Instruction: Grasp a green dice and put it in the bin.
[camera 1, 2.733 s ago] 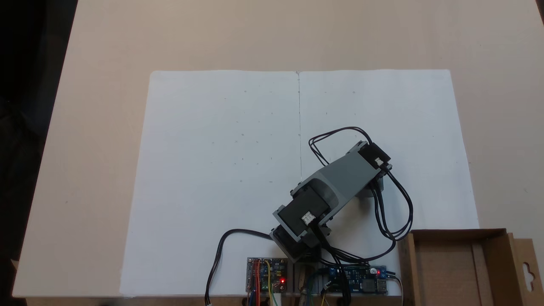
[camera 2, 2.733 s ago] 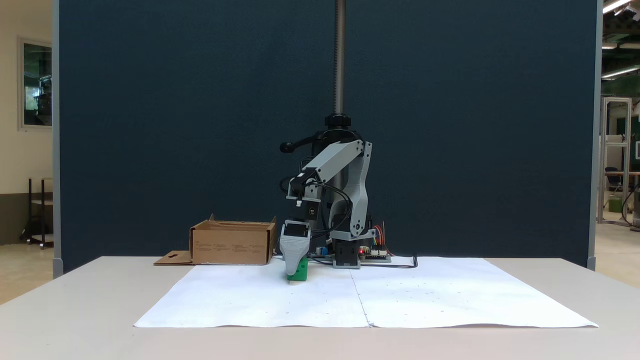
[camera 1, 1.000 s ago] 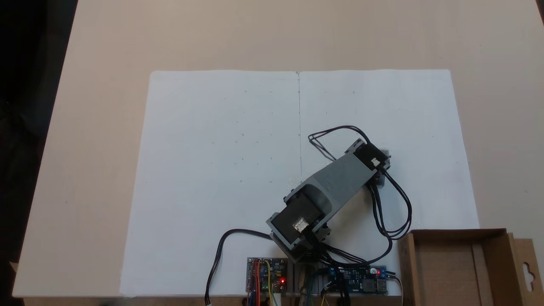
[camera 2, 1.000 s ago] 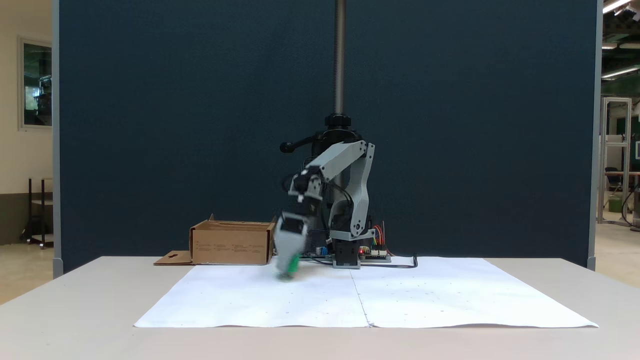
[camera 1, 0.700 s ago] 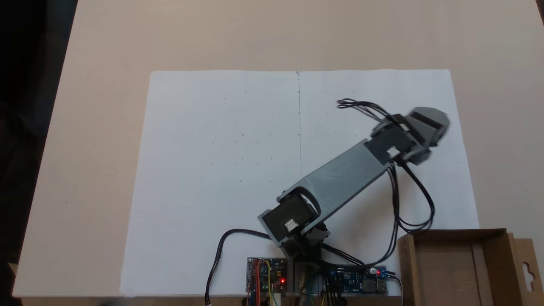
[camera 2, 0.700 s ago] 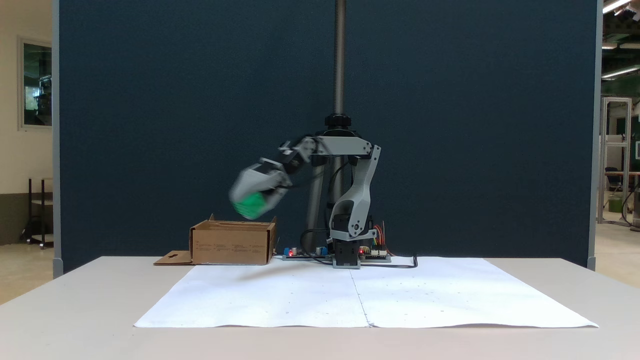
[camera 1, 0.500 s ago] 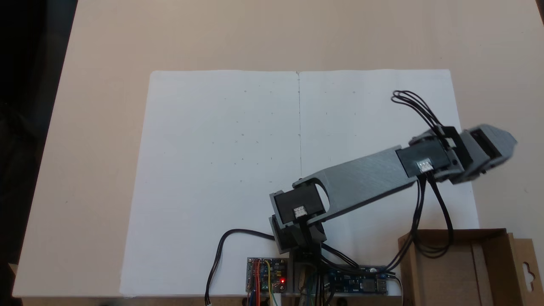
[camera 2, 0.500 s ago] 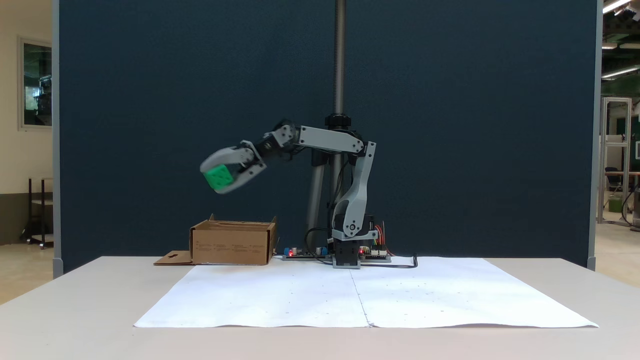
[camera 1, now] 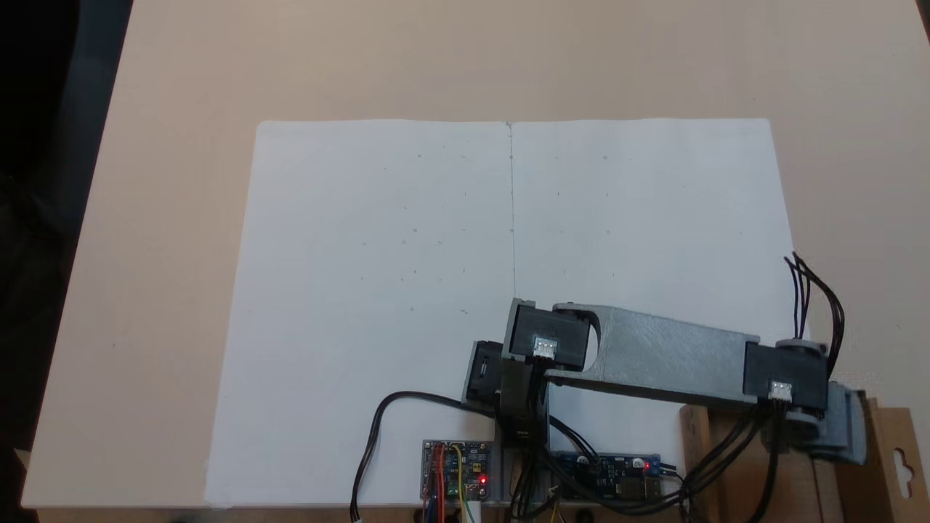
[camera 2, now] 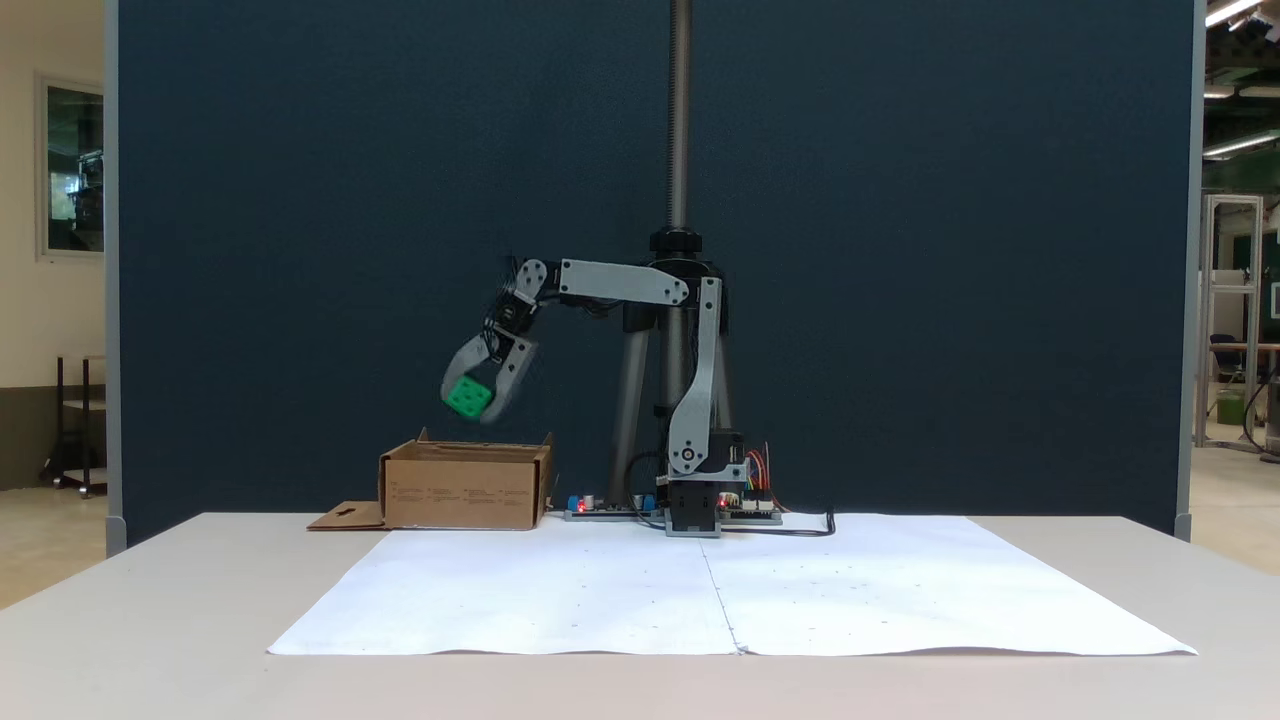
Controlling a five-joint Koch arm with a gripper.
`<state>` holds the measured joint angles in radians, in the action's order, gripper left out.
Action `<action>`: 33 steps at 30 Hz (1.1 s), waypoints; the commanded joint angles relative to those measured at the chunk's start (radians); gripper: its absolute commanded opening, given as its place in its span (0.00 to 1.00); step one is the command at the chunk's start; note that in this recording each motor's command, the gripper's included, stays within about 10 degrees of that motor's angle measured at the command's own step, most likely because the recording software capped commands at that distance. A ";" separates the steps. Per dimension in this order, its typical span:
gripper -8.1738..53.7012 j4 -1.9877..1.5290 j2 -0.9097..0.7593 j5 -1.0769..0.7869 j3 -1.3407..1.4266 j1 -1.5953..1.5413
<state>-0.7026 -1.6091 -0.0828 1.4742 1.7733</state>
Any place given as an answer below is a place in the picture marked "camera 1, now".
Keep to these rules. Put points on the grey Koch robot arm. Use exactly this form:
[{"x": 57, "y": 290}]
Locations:
[{"x": 668, "y": 356}]

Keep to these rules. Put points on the brown cardboard box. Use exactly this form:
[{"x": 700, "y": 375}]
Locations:
[{"x": 883, "y": 436}]

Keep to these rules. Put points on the blue circuit board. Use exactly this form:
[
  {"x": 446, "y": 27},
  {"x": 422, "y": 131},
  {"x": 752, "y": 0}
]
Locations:
[{"x": 632, "y": 483}]

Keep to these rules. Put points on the white paper sheet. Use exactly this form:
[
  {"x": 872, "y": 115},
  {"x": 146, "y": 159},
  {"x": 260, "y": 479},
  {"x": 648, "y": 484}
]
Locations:
[
  {"x": 349, "y": 290},
  {"x": 654, "y": 181}
]

